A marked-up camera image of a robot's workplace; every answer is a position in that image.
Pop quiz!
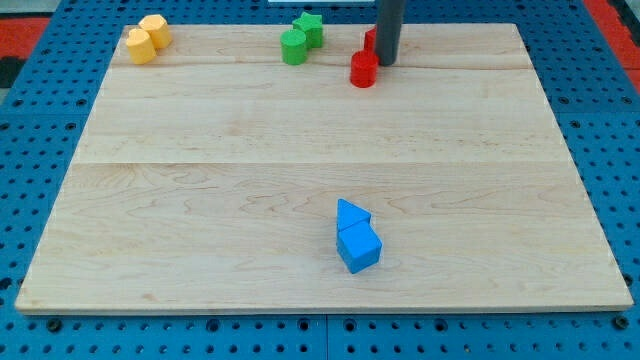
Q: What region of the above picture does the red star block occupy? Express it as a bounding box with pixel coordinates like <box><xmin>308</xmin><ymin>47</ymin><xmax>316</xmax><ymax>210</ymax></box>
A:
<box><xmin>363</xmin><ymin>27</ymin><xmax>376</xmax><ymax>52</ymax></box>

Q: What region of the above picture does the green star block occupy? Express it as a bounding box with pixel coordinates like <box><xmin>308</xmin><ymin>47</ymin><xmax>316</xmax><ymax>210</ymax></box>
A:
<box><xmin>292</xmin><ymin>12</ymin><xmax>324</xmax><ymax>49</ymax></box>

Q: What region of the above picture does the blue triangle block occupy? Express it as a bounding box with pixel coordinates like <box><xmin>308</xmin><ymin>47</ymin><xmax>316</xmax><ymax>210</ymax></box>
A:
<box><xmin>336</xmin><ymin>198</ymin><xmax>371</xmax><ymax>232</ymax></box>

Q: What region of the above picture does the blue cube block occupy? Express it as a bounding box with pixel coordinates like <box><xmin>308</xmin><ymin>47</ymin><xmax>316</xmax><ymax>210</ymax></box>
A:
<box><xmin>337</xmin><ymin>222</ymin><xmax>382</xmax><ymax>274</ymax></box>

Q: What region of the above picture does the light wooden board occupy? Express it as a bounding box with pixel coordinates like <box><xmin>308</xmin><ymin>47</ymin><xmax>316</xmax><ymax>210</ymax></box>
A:
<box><xmin>15</xmin><ymin>23</ymin><xmax>633</xmax><ymax>315</ymax></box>

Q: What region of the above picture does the red cylinder block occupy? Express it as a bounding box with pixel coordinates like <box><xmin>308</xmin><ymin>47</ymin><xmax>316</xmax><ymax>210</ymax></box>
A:
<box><xmin>350</xmin><ymin>50</ymin><xmax>379</xmax><ymax>88</ymax></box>

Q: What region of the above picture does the green cylinder block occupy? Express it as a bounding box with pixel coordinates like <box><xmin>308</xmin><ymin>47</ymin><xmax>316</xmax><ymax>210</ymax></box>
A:
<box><xmin>280</xmin><ymin>29</ymin><xmax>307</xmax><ymax>65</ymax></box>

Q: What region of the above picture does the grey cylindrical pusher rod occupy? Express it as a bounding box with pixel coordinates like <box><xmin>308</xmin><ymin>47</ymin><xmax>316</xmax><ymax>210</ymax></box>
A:
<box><xmin>374</xmin><ymin>0</ymin><xmax>406</xmax><ymax>66</ymax></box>

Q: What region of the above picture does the yellow heart block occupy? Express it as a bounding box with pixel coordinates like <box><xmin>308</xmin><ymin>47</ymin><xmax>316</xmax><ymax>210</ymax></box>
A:
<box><xmin>125</xmin><ymin>28</ymin><xmax>157</xmax><ymax>65</ymax></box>

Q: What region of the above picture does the yellow hexagon block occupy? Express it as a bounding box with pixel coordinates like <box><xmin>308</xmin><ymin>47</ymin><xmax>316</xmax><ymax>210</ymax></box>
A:
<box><xmin>138</xmin><ymin>14</ymin><xmax>173</xmax><ymax>49</ymax></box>

